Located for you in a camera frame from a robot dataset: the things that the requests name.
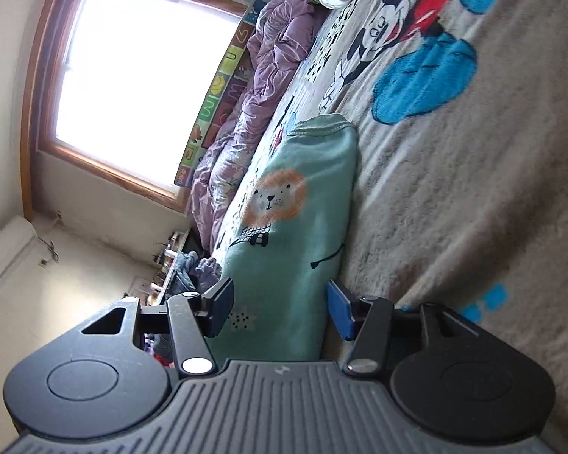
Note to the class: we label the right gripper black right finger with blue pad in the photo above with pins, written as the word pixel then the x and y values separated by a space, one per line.
pixel 366 323

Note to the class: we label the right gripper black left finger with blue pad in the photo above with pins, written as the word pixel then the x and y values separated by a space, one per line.
pixel 189 318

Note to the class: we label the teal lion print sweatshirt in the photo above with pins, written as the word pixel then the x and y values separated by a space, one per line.
pixel 288 245

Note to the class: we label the folded blue jeans stack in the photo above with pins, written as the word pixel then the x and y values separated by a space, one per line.
pixel 193 274

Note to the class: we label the cluttered white desk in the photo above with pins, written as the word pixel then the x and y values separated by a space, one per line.
pixel 152 291

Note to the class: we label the colourful alphabet foam headboard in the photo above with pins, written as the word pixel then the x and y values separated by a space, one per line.
pixel 228 84

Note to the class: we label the Mickey Mouse plush bed blanket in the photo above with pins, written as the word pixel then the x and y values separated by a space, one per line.
pixel 460 193

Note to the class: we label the wooden framed window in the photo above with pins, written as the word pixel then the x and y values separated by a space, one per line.
pixel 111 87

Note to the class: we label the purple crumpled duvet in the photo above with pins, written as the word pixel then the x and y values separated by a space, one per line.
pixel 283 37

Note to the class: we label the white wall air conditioner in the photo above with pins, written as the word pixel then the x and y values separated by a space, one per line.
pixel 16 238

